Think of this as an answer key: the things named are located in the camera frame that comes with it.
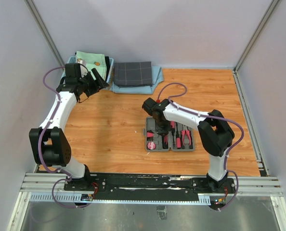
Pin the mint patterned cloth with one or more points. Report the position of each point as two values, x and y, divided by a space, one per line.
93 60

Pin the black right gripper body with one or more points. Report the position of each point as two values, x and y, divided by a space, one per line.
162 126

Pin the pink hex key set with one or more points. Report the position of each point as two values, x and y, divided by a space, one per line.
149 135

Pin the light blue folded cloth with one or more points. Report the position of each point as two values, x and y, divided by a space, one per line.
157 77

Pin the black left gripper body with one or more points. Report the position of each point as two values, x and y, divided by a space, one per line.
89 85

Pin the grey plastic tool case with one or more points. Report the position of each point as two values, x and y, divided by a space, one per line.
150 125

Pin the blue plastic basket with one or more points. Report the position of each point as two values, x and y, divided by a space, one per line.
110 73

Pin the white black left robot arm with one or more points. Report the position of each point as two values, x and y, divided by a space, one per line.
49 144

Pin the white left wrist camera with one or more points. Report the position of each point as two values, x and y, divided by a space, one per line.
82 62

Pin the black cloth in basket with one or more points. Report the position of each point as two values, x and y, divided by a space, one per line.
107 62

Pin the aluminium frame rail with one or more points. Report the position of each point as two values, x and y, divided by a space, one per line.
256 186

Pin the pink utility knife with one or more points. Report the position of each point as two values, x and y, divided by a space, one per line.
164 141

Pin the dark grey checked cloth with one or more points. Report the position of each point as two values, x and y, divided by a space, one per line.
133 74

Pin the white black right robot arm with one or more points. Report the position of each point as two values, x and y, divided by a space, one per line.
214 131

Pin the pink black pliers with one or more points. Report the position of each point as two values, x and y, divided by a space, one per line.
186 136

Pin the blue slotted cable duct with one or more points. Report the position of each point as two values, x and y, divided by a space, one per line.
80 198

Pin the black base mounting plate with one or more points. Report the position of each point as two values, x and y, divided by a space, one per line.
150 188

